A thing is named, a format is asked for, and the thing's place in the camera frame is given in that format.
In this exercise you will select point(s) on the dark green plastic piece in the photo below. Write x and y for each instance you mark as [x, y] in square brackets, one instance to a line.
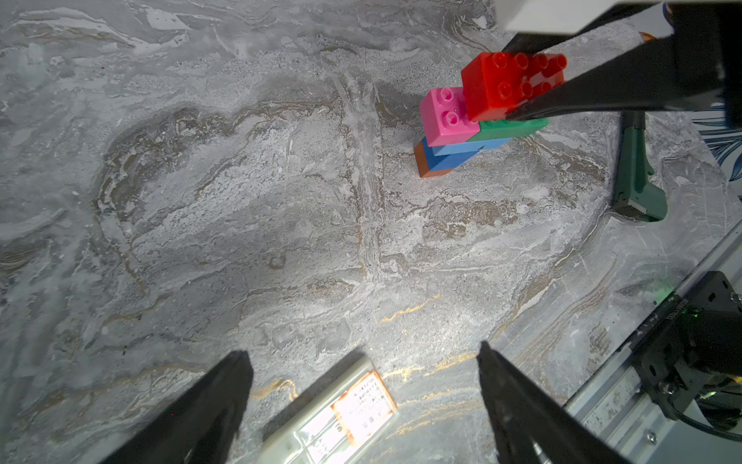
[634, 196]

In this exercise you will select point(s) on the aluminium front rail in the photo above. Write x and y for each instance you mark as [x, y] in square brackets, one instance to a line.
[598, 303]

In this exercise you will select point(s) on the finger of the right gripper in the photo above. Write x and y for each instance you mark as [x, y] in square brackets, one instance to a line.
[685, 71]

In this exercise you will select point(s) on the pink square lego brick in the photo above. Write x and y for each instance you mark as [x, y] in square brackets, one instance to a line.
[445, 119]

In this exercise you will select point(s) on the green long lego brick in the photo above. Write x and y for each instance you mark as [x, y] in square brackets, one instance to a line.
[500, 129]

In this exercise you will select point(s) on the orange square lego brick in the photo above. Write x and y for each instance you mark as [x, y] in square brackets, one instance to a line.
[418, 151]

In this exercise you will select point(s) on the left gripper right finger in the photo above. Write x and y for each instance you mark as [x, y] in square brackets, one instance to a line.
[524, 419]

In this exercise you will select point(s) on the white eraser with orange label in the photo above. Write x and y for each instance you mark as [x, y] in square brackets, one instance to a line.
[339, 424]

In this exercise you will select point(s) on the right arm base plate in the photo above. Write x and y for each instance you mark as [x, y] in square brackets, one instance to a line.
[699, 337]

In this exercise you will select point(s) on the light blue long lego brick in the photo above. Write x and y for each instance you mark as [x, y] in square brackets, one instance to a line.
[468, 147]

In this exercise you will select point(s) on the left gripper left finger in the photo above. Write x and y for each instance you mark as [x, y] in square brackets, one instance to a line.
[200, 426]

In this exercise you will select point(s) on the red long lego brick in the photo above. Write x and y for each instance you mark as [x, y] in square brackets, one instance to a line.
[495, 84]

